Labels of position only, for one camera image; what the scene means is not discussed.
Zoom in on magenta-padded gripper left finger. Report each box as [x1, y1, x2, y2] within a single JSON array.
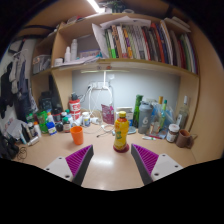
[[43, 144, 95, 186]]

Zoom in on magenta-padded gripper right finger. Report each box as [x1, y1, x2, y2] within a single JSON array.
[[130, 143, 184, 186]]

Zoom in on yellow-capped orange juice bottle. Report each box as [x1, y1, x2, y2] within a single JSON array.
[[112, 110, 131, 152]]

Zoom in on brown jar with white lid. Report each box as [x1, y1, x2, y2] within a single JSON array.
[[165, 123, 181, 144]]

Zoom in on brown ceramic mug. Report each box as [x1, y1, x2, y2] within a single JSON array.
[[175, 129, 199, 149]]

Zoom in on orange plastic cup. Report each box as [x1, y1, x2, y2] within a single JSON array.
[[69, 125, 85, 146]]

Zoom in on white bottle with blue cap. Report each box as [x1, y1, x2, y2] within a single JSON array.
[[45, 114, 58, 136]]

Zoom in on green pouch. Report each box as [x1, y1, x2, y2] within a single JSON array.
[[35, 110, 49, 134]]

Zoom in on grey shaker bottle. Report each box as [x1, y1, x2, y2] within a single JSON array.
[[137, 100, 154, 135]]

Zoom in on white pill bottle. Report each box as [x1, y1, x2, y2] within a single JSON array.
[[81, 111, 92, 128]]

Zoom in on clear glass bottle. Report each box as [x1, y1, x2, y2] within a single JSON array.
[[176, 95, 190, 130]]

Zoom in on slim bottle with green cap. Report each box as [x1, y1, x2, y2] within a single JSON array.
[[161, 99, 168, 122]]

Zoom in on black bag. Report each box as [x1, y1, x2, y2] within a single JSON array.
[[0, 131, 21, 161]]

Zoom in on red and white can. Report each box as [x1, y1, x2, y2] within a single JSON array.
[[68, 93, 82, 121]]

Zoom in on green glass bottle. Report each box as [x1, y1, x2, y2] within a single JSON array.
[[133, 94, 144, 129]]

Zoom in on clear bottle with gold cap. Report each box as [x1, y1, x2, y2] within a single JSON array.
[[156, 95, 165, 116]]

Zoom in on pink pouch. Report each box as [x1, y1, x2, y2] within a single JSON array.
[[101, 103, 116, 125]]

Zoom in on hanging dark clothes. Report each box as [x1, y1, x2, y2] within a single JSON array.
[[0, 49, 38, 121]]

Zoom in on white under-shelf light bar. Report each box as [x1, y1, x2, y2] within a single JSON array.
[[80, 68, 130, 74]]

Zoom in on wooden shelf unit with books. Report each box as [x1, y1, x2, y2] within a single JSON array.
[[29, 13, 200, 101]]

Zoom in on ceiling light tube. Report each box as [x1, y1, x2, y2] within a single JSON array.
[[87, 0, 105, 14]]

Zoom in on white wall power outlet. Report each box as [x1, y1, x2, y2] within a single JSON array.
[[89, 81, 109, 90]]

